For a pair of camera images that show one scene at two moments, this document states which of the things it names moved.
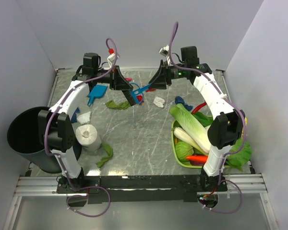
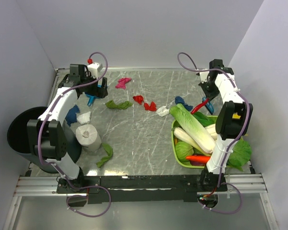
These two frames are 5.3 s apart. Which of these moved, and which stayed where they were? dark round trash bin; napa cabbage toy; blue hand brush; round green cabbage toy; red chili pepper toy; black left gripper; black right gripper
Moved: black left gripper; black right gripper; blue hand brush
Stayed: round green cabbage toy; dark round trash bin; napa cabbage toy; red chili pepper toy
